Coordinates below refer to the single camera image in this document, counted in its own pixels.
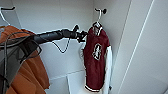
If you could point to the black wardrobe hook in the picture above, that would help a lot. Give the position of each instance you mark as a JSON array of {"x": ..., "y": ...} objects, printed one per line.
[
  {"x": 8, "y": 8},
  {"x": 104, "y": 11}
]

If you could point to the maroon jacket white sleeves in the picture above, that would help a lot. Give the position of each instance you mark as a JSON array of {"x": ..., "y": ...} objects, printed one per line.
[{"x": 96, "y": 63}]

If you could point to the white wardrobe body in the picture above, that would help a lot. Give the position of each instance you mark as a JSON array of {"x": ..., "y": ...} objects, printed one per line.
[{"x": 50, "y": 16}]

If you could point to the orange jacket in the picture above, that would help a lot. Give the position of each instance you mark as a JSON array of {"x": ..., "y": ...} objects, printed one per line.
[{"x": 30, "y": 75}]

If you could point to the pale clothes hanger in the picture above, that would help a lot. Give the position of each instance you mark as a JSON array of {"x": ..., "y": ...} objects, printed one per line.
[
  {"x": 4, "y": 18},
  {"x": 97, "y": 24}
]

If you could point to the white inner wardrobe shelf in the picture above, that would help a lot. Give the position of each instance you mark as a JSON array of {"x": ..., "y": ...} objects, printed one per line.
[{"x": 78, "y": 83}]

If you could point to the white wardrobe door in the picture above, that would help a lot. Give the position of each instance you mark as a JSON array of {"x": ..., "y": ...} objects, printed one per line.
[{"x": 156, "y": 50}]

